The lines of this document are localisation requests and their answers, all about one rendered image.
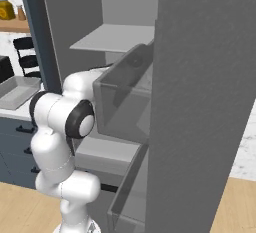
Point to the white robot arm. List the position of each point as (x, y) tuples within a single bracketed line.
[(53, 150)]

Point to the translucent grey door bin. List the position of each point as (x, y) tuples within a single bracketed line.
[(123, 110), (130, 203)]

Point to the grey fridge drawer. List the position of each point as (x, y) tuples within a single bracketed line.
[(106, 155)]

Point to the grey fridge shelf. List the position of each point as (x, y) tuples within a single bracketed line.
[(113, 38)]

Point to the grey sink basin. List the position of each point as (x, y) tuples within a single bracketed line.
[(16, 92)]

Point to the dark grey fridge body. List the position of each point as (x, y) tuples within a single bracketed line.
[(36, 27)]

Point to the blue-grey drawer cabinet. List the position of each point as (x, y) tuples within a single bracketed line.
[(13, 157)]

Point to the black appliance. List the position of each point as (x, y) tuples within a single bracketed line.
[(6, 70)]

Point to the brown shaker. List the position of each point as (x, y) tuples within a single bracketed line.
[(21, 14)]

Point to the yellow jar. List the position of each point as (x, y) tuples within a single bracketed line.
[(6, 9)]

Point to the wooden wall shelf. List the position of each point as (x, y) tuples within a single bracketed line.
[(13, 26)]

